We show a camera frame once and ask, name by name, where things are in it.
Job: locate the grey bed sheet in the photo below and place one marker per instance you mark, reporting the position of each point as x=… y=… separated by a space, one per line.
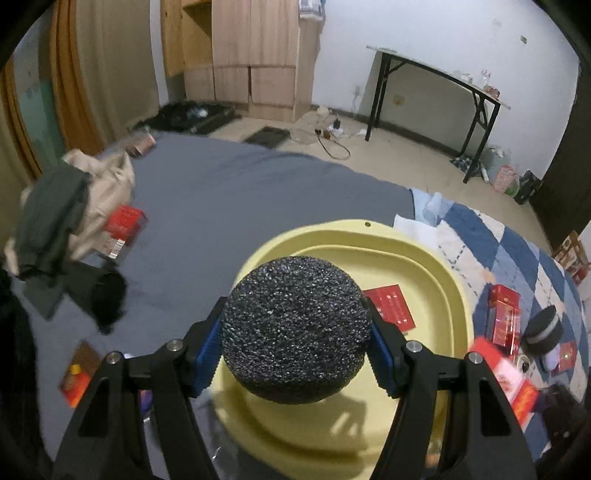
x=231 y=194

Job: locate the wooden door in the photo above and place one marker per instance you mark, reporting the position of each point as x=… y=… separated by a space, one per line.
x=111 y=69

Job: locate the dark brown door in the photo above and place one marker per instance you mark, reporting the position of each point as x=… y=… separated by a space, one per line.
x=568 y=161

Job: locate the black folding table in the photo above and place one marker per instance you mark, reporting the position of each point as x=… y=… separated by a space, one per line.
x=438 y=71

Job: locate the yellow plastic basin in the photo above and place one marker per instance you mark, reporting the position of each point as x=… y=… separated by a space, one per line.
x=323 y=237

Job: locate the cardboard box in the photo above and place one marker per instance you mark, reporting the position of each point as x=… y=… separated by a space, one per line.
x=572 y=256

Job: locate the black rolled cloth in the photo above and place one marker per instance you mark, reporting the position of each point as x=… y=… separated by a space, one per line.
x=106 y=295

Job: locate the red cigarette box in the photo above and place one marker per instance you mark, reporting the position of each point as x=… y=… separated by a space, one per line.
x=122 y=228
x=503 y=383
x=505 y=318

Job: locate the small black bag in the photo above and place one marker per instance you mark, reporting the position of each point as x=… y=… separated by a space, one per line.
x=527 y=187

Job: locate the small red booklet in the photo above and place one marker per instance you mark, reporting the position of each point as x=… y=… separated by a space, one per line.
x=567 y=359

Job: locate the dark green clothes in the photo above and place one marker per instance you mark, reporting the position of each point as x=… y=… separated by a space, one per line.
x=51 y=212

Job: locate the wooden wardrobe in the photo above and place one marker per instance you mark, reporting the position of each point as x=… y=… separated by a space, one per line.
x=258 y=50

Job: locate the plain black round sponge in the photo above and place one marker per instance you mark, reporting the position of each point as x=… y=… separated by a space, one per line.
x=295 y=327

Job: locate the pink red package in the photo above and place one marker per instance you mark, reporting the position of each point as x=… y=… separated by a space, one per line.
x=505 y=177

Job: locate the dark red flat box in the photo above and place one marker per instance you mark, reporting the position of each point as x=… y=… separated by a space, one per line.
x=81 y=376

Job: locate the black sponge with grey stripe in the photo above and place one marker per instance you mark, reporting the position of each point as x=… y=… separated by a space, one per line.
x=545 y=330

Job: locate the small round silver tin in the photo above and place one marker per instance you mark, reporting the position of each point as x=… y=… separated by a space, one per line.
x=524 y=364

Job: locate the items atop wardrobe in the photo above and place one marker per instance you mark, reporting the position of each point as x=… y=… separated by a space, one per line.
x=310 y=8

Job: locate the black jacket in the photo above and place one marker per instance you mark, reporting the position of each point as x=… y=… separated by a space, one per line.
x=18 y=369

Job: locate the black flat mat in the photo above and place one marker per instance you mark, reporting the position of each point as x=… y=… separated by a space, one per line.
x=268 y=137

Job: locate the red cigarette pack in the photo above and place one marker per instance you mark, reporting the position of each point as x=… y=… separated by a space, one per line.
x=392 y=304

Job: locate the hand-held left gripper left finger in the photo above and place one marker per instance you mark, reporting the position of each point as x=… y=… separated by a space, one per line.
x=210 y=350

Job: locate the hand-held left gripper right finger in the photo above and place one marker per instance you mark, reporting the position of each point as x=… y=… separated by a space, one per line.
x=381 y=355

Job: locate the copper coloured box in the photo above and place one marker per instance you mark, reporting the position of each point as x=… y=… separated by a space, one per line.
x=141 y=143

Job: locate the beige clothes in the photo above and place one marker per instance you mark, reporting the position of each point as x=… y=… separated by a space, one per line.
x=108 y=184

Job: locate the clear glassware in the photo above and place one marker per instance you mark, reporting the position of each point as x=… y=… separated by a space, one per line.
x=489 y=83

